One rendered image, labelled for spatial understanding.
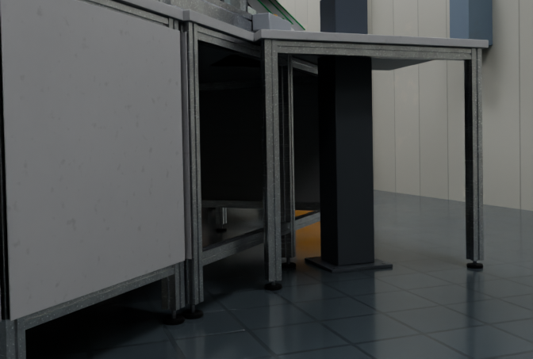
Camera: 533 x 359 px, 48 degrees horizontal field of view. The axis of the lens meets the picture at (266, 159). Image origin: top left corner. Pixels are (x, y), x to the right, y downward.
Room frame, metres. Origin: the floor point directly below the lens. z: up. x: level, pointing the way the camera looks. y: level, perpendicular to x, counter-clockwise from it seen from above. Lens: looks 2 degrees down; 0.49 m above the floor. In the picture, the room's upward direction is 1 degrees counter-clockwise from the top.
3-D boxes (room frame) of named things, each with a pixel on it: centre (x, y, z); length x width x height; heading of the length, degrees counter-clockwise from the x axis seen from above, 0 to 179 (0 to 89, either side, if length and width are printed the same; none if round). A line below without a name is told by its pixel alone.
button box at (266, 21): (2.26, -0.03, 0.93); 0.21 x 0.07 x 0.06; 156
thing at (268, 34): (2.42, -0.30, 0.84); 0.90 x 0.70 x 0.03; 109
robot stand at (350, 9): (2.37, -0.32, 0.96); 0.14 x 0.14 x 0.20; 19
